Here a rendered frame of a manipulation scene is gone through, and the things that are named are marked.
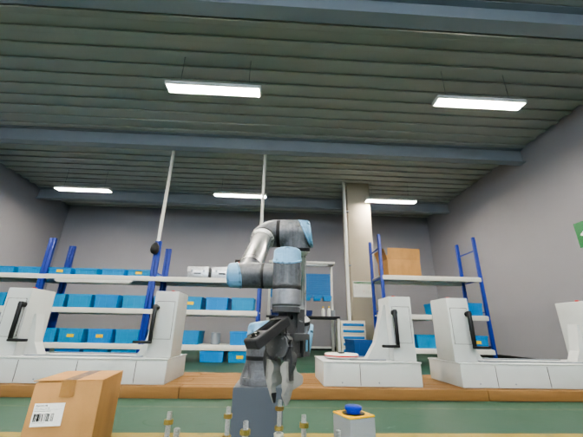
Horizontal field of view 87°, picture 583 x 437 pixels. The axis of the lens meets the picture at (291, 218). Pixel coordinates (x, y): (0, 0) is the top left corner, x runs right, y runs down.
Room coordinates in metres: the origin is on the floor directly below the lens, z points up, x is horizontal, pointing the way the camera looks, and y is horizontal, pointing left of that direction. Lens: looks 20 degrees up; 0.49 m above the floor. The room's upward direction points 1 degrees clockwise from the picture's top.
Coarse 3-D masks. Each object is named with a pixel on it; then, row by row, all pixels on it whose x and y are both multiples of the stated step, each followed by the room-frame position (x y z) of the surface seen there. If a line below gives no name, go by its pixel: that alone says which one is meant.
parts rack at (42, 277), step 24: (48, 264) 5.18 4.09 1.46; (168, 264) 5.81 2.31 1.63; (72, 312) 5.76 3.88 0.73; (96, 312) 5.22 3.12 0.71; (120, 312) 5.23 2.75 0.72; (144, 312) 5.25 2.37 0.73; (192, 312) 5.29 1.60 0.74; (216, 312) 5.31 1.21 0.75; (240, 312) 5.32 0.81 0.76; (144, 336) 5.26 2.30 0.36
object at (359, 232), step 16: (352, 192) 6.94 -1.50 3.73; (368, 192) 6.96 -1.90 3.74; (352, 208) 6.94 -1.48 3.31; (368, 208) 6.95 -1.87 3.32; (352, 224) 6.94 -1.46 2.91; (368, 224) 6.95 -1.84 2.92; (352, 240) 6.93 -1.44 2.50; (368, 240) 6.95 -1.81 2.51; (352, 256) 6.93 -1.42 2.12; (368, 256) 6.95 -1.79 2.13; (352, 272) 6.93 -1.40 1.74; (368, 272) 6.95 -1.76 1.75; (352, 288) 6.93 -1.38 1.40; (352, 304) 6.93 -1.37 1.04; (368, 304) 6.95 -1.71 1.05; (352, 320) 6.96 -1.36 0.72; (368, 320) 6.95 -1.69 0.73; (368, 336) 6.95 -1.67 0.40
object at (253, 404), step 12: (240, 396) 1.24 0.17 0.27; (252, 396) 1.25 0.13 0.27; (264, 396) 1.25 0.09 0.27; (276, 396) 1.25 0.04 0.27; (240, 408) 1.24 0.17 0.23; (252, 408) 1.25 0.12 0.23; (264, 408) 1.25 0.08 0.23; (240, 420) 1.24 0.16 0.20; (252, 420) 1.25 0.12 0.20; (264, 420) 1.25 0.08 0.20; (276, 420) 1.25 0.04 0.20; (252, 432) 1.25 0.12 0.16; (264, 432) 1.25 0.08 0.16
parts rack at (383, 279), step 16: (480, 272) 5.53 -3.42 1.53; (464, 288) 6.08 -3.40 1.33; (480, 288) 5.57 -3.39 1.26; (416, 320) 6.05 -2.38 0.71; (432, 320) 6.07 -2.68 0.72; (480, 320) 5.52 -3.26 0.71; (416, 352) 5.46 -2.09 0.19; (432, 352) 5.47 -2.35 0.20; (480, 352) 5.51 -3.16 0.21; (496, 352) 5.53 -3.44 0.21
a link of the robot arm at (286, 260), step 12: (276, 252) 0.79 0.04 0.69; (288, 252) 0.78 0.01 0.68; (300, 252) 0.80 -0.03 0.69; (276, 264) 0.79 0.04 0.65; (288, 264) 0.78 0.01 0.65; (300, 264) 0.80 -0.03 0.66; (276, 276) 0.79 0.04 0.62; (288, 276) 0.78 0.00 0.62; (300, 276) 0.80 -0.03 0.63; (276, 288) 0.79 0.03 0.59; (288, 288) 0.84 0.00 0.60; (300, 288) 0.80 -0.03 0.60
